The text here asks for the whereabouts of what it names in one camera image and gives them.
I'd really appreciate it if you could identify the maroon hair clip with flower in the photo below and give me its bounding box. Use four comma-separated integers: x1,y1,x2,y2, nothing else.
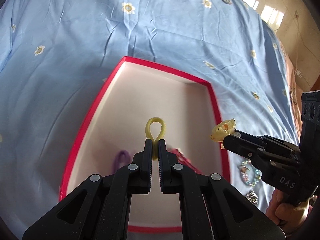
169,148,203,174

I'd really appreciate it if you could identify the purple bow hair clip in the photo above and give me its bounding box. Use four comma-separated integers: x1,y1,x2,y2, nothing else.
113,150,131,173

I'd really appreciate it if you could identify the yellow ring hair tie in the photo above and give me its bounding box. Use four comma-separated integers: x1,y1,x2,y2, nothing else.
145,116,167,161

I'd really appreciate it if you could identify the yellow cat hair clip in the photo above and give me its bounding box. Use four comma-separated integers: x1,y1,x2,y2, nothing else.
210,118,236,150

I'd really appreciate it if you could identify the person's right hand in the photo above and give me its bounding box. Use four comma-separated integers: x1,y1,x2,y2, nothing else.
265,189,312,235

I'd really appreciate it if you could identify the red shallow box lid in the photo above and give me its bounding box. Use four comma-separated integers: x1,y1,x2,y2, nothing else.
58,56,231,234

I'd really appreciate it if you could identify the silver rhinestone hair clip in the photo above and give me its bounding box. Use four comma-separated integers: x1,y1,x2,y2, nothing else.
245,189,259,206

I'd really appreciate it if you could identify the small round gold brooch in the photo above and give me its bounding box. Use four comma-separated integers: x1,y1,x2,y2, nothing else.
252,92,260,100

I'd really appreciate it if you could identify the blue floral bed sheet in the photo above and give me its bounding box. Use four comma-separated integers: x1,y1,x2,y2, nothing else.
1,0,298,238

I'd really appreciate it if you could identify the colorful beaded necklace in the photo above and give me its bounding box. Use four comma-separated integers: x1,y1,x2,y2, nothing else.
237,159,263,186

